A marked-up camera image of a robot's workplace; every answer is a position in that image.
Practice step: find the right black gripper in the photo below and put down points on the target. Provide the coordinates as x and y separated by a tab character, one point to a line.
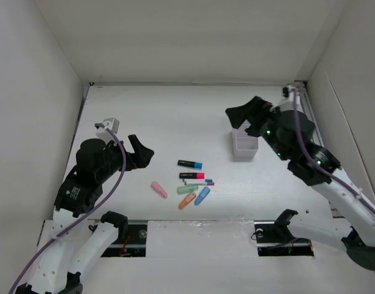
252	110

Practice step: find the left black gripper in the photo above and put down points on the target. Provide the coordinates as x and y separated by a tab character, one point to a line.
141	156

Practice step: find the white marker blue caps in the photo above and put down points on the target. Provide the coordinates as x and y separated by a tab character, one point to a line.
197	180

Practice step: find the white marker pink caps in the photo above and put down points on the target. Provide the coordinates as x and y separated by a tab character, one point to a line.
199	183

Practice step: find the green pastel highlighter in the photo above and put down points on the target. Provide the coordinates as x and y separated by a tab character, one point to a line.
187	189

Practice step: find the black highlighter blue cap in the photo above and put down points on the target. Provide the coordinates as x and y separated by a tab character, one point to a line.
190	164

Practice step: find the black highlighter pink cap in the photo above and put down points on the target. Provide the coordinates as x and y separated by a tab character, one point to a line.
192	175

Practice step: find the orange pastel highlighter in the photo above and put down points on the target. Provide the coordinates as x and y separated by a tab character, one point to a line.
187	200

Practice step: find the blue pastel highlighter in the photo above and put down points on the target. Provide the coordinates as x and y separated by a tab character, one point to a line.
202	195

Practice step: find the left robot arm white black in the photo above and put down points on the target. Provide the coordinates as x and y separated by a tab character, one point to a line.
58	267

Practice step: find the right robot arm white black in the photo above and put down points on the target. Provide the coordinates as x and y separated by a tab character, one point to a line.
288	132

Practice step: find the white three-compartment organizer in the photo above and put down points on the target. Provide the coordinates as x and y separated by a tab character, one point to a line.
244	147

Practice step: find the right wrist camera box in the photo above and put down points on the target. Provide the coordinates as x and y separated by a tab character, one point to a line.
291	99

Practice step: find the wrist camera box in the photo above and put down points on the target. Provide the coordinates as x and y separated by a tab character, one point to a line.
291	99
104	128

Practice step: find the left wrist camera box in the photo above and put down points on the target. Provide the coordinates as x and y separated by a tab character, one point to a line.
104	128

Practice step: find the right aluminium rail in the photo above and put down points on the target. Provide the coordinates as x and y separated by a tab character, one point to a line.
308	110

